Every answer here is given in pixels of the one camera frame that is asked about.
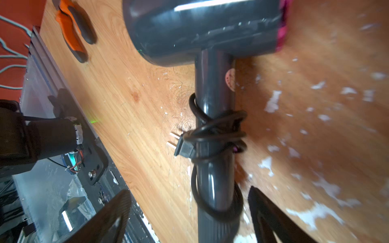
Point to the orange handled pliers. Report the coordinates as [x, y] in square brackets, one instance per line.
[75, 24]

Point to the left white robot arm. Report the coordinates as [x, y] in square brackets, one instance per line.
[26, 140]

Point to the black magenta hair dryer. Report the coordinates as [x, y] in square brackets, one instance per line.
[212, 35]

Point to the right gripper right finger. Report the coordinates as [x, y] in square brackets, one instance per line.
[271, 223]

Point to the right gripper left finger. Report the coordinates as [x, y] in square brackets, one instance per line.
[78, 224]

